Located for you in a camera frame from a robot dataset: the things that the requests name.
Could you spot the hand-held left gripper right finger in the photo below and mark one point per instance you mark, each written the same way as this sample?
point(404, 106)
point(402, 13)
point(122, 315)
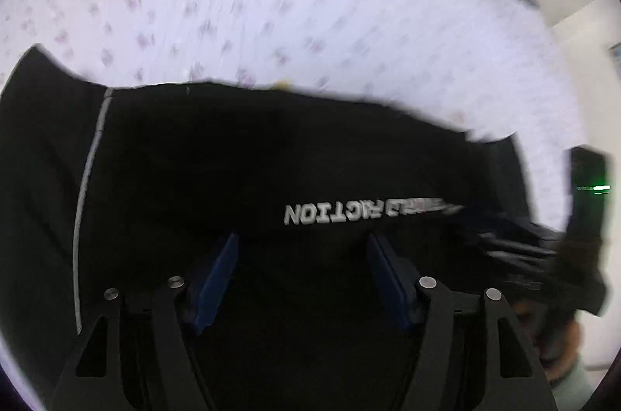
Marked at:
point(388, 280)

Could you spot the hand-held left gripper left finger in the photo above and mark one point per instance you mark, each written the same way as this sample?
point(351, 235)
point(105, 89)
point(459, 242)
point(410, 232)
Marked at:
point(216, 280)

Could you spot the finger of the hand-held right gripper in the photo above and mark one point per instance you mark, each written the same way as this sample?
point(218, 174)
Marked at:
point(519, 253)
point(514, 227)

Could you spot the black hooded jacket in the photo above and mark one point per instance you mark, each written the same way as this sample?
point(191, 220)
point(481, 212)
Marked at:
point(291, 149)

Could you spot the person's right forearm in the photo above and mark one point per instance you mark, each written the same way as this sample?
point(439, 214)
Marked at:
point(577, 384)

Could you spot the person's right hand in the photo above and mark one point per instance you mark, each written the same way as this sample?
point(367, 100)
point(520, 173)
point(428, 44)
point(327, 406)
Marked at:
point(570, 343)

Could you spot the floral white bed sheet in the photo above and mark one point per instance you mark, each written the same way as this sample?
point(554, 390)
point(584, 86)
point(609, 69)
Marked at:
point(291, 3)

